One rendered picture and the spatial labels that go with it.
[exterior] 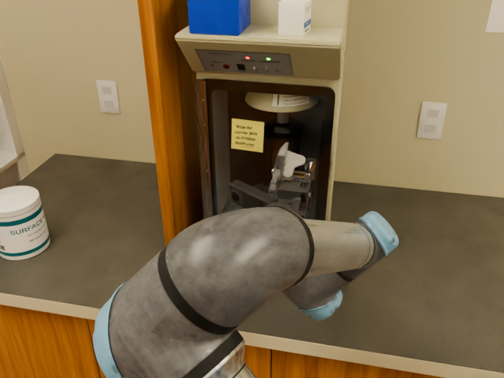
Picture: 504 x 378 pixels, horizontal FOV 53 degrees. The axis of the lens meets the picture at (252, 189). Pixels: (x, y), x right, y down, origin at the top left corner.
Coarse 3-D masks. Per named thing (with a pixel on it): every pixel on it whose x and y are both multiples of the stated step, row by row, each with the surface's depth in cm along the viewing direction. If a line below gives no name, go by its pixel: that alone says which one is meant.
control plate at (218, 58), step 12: (204, 60) 104; (216, 60) 103; (228, 60) 102; (240, 60) 102; (252, 60) 101; (264, 60) 100; (276, 60) 100; (288, 60) 99; (240, 72) 107; (252, 72) 106; (264, 72) 105; (276, 72) 104; (288, 72) 104
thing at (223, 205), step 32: (224, 96) 112; (256, 96) 111; (288, 96) 109; (320, 96) 107; (224, 128) 116; (288, 128) 113; (320, 128) 111; (224, 160) 121; (256, 160) 119; (320, 160) 115; (224, 192) 125; (320, 192) 119
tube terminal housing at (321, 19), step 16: (256, 0) 102; (272, 0) 101; (320, 0) 99; (336, 0) 99; (256, 16) 104; (272, 16) 103; (320, 16) 101; (336, 16) 100; (256, 80) 110; (272, 80) 110; (288, 80) 109; (304, 80) 108; (320, 80) 107; (336, 80) 107; (336, 96) 108; (336, 112) 110; (336, 128) 112; (336, 144) 122
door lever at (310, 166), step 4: (304, 164) 116; (308, 164) 116; (312, 164) 115; (272, 168) 114; (304, 168) 116; (308, 168) 114; (312, 168) 116; (272, 172) 114; (296, 172) 112; (300, 172) 112; (304, 172) 112; (308, 172) 112; (292, 176) 113; (296, 176) 113; (300, 176) 112; (304, 176) 112; (308, 176) 112
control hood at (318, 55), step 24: (192, 48) 100; (216, 48) 99; (240, 48) 97; (264, 48) 96; (288, 48) 95; (312, 48) 93; (336, 48) 92; (216, 72) 109; (312, 72) 102; (336, 72) 101
